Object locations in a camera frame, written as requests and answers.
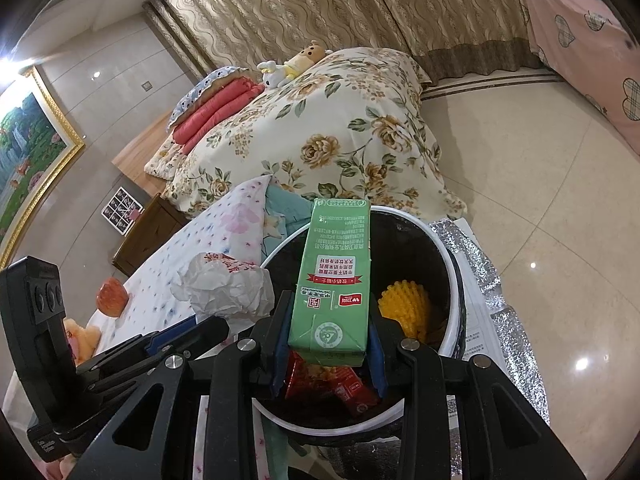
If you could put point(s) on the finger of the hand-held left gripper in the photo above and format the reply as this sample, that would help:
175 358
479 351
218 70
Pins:
167 339
210 330

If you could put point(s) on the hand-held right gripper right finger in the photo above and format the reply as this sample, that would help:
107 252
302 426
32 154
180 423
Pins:
376 360

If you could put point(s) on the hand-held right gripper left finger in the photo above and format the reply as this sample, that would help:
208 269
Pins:
280 355

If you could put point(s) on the red snack packet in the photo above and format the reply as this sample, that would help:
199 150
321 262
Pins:
350 395

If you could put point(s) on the white paper wrapper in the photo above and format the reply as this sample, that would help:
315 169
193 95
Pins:
220 285

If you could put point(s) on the yellow spiky ball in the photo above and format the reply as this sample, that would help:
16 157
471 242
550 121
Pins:
405 310

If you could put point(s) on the green drink carton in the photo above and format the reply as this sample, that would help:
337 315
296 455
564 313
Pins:
330 280

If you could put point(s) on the white trash bin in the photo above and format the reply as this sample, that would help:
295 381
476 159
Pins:
400 255

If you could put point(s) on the cream teddy bear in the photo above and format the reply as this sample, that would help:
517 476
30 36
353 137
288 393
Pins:
82 335

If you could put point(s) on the red apple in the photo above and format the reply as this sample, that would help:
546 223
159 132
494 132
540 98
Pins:
112 300

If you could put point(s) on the wooden nightstand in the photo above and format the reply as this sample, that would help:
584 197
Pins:
150 240

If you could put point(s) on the small pink box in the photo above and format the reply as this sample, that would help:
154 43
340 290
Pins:
135 215

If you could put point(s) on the teal printed blanket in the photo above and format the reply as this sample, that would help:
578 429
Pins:
285 210

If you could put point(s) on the floral pillow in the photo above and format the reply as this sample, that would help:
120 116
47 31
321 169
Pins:
162 160

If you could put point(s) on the wooden headboard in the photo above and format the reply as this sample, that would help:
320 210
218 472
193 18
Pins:
140 155

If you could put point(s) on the framed landscape painting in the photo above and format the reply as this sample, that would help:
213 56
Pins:
25 150

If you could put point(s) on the folded red blankets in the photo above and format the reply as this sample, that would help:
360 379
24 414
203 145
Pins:
215 105

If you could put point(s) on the floral bed quilt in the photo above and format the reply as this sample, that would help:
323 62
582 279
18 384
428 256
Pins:
350 125

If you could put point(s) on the blue white frilled pillow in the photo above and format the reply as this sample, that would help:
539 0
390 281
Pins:
200 87

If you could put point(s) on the white bunny plush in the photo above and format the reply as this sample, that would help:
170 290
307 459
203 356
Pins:
274 75

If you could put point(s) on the yellow brown bear plush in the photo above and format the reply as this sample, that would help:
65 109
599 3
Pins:
307 59

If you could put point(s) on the beige patterned curtain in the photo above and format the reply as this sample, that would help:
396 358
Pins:
350 5

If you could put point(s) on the black white photo frame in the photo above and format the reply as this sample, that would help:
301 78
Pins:
117 210

